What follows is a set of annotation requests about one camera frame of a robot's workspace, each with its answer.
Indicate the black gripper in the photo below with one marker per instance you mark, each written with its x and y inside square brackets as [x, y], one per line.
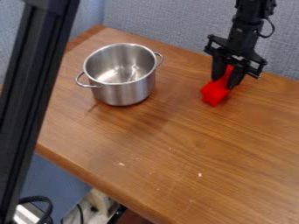
[235, 52]

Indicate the red plastic block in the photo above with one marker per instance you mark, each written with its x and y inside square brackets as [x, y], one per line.
[213, 92]

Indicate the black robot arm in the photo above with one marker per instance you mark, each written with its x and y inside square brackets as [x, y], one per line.
[252, 11]

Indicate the stainless steel pot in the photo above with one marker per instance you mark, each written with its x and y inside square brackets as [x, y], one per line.
[119, 73]

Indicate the white clutter under table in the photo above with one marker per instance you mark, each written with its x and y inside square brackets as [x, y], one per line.
[96, 209]

